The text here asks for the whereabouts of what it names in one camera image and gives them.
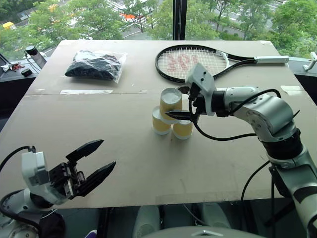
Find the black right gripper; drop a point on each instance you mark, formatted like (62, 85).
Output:
(200, 105)

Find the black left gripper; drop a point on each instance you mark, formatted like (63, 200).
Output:
(65, 178)

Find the yellow paper cup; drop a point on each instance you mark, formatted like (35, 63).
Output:
(169, 101)
(182, 130)
(159, 125)

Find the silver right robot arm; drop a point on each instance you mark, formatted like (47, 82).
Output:
(272, 111)

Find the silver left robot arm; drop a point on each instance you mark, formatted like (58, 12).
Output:
(15, 202)

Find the black and white tennis racket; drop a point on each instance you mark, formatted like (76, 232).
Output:
(223, 59)

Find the white tape strip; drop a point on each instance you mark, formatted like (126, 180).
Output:
(86, 91)
(293, 89)

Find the clear bag of black parts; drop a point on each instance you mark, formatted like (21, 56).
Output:
(94, 67)

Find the black side desk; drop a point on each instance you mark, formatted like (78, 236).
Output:
(15, 91)
(305, 79)

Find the black cylindrical device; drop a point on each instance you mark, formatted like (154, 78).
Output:
(37, 58)

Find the red and white clutter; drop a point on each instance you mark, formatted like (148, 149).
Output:
(12, 67)

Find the grey robot torso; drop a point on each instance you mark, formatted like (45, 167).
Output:
(203, 233)

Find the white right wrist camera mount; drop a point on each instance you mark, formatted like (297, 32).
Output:
(201, 77)

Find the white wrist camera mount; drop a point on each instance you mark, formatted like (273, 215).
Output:
(37, 171)
(201, 77)

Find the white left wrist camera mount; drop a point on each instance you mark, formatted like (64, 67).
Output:
(37, 171)

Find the dark window frame post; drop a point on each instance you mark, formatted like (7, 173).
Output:
(179, 19)

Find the white bracket device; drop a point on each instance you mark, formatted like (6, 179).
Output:
(310, 65)

